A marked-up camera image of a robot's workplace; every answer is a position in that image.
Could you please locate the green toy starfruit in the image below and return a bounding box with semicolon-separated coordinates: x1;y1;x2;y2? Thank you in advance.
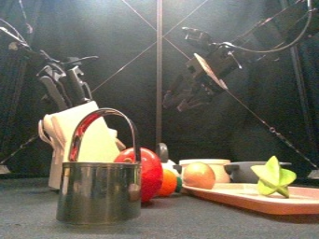
249;155;297;199

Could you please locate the white slanted block holder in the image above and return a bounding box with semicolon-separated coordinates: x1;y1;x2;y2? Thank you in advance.
46;100;121;190

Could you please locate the black round knob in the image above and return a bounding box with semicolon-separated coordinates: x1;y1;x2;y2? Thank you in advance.
154;142;170;163

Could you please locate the cream toy pot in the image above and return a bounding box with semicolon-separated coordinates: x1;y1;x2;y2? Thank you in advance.
178;158;232;184

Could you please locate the brown toy onion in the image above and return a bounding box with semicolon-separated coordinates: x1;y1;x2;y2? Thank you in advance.
181;162;216;190

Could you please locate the red toy tomato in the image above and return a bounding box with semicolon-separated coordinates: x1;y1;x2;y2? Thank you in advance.
113;147;164;204

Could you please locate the grey toy pot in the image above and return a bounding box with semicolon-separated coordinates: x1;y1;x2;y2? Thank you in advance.
222;161;292;184

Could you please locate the small green toy piece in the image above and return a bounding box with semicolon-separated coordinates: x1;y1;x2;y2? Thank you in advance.
174;176;184;194

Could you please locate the orange toy fruit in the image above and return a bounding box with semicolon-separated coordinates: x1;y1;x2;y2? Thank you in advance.
156;167;178;198

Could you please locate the pink plastic tray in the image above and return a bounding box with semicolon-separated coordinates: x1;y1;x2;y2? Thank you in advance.
180;182;319;217

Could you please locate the vertical metal frame pole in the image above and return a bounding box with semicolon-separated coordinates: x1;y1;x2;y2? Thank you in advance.
154;0;164;147

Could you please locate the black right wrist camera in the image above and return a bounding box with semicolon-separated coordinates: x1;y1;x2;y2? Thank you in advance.
180;26;217;49

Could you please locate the white utensil handle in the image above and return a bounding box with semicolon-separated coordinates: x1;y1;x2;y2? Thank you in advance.
37;114;65;150

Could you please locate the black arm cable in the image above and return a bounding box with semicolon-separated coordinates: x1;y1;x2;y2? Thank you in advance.
218;0;314;54

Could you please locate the shiny metal bucket with handle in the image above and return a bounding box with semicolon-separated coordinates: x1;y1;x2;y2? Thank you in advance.
54;107;142;226

